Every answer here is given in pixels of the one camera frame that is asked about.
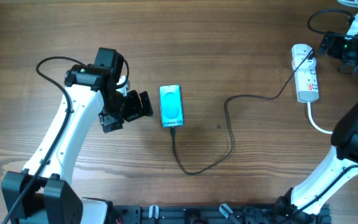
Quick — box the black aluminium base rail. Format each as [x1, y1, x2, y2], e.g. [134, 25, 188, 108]
[110, 203, 332, 224]

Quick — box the cyan screen smartphone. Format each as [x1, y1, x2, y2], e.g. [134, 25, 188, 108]
[159, 85, 184, 128]

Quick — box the white charger plug adapter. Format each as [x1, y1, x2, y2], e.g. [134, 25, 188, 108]
[291, 52, 316, 71]

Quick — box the black right camera cable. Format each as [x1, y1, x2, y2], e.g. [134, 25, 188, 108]
[306, 8, 358, 47]

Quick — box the white power strip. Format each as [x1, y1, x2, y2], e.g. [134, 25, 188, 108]
[291, 44, 319, 103]

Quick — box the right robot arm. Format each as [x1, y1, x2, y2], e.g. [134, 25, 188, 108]
[271, 14, 358, 223]

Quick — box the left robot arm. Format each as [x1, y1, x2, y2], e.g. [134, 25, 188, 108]
[1, 48, 153, 223]

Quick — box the black usb charging cable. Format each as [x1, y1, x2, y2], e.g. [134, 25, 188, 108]
[169, 49, 316, 176]

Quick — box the black left camera cable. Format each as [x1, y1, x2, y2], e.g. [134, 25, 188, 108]
[1, 55, 88, 224]

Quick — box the black camera cable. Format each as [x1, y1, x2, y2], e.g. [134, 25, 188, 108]
[306, 8, 358, 47]
[1, 55, 88, 224]

